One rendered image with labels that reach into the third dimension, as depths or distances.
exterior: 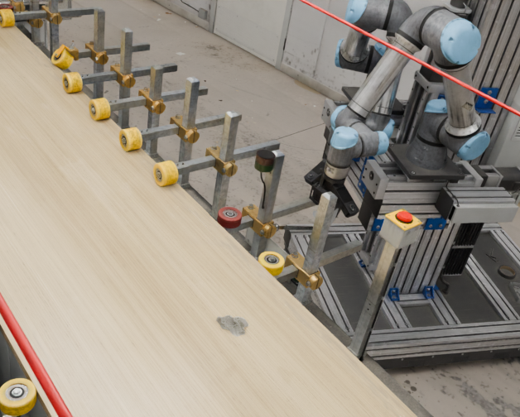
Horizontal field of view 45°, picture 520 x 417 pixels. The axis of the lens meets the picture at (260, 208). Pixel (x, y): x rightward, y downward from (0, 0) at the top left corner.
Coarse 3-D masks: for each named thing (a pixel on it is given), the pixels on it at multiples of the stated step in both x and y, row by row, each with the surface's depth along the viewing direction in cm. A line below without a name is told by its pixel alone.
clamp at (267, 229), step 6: (246, 210) 218; (252, 210) 218; (252, 216) 216; (258, 222) 214; (270, 222) 215; (252, 228) 218; (258, 228) 215; (264, 228) 213; (270, 228) 213; (276, 228) 215; (258, 234) 216; (264, 234) 213; (270, 234) 215
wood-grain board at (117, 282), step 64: (0, 64) 273; (0, 128) 230; (64, 128) 237; (0, 192) 199; (64, 192) 205; (128, 192) 210; (0, 256) 176; (64, 256) 180; (128, 256) 184; (192, 256) 189; (0, 320) 157; (64, 320) 160; (128, 320) 164; (192, 320) 167; (256, 320) 171; (64, 384) 145; (128, 384) 148; (192, 384) 151; (256, 384) 154; (320, 384) 157
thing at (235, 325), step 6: (222, 318) 168; (228, 318) 168; (234, 318) 169; (240, 318) 169; (222, 324) 167; (228, 324) 168; (234, 324) 167; (240, 324) 168; (246, 324) 168; (234, 330) 166; (240, 330) 166
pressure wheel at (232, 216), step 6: (222, 210) 209; (228, 210) 210; (234, 210) 210; (222, 216) 207; (228, 216) 208; (234, 216) 208; (240, 216) 208; (222, 222) 207; (228, 222) 206; (234, 222) 206; (240, 222) 209
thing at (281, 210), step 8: (296, 200) 230; (304, 200) 231; (280, 208) 224; (288, 208) 225; (296, 208) 228; (304, 208) 231; (248, 216) 217; (272, 216) 222; (280, 216) 224; (240, 224) 213; (248, 224) 216; (232, 232) 212
